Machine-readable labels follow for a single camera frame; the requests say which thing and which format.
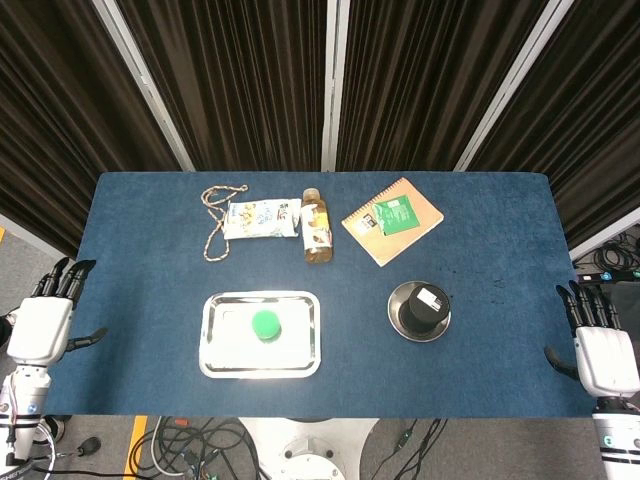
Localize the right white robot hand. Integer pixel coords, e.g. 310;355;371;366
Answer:
543;280;640;400

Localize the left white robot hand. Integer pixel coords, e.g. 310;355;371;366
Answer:
5;257;109;365

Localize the black cylindrical can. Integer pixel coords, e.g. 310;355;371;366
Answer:
397;283;450;337

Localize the green ball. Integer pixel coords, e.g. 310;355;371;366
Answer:
251;309;283;344

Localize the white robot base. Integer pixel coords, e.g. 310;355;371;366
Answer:
238;417;379;480

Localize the black power strip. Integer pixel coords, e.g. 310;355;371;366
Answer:
574;268;640;285

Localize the blue table cloth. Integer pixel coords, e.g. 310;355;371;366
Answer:
35;172;614;419

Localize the rectangular steel tray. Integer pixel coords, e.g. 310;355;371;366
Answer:
198;290;322;379

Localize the dark pleated curtain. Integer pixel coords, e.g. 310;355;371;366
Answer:
469;0;640;249
117;0;329;173
0;0;184;259
337;0;556;173

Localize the round steel plate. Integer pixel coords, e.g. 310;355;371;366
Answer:
387;280;452;344

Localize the kraft spiral notebook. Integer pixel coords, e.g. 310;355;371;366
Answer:
341;178;445;268

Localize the white snack bag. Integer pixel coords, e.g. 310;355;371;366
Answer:
221;198;304;241

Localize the green sachet packet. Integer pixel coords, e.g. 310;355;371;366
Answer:
370;195;421;236

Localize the amber tea bottle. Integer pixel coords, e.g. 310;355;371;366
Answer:
301;188;334;265

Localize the white partition base rail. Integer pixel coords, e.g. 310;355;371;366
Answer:
0;214;76;266
569;207;640;261

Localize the black cable coil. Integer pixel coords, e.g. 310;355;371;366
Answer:
589;234;640;271

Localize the black floor cable tangle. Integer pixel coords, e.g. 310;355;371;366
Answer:
124;417;264;480

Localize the braided beige rope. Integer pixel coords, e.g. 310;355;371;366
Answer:
200;184;249;264

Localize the black cable with inline box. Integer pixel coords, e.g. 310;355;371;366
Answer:
389;417;449;480

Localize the white partition post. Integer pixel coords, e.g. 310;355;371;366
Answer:
92;0;196;173
452;0;576;173
321;0;351;173

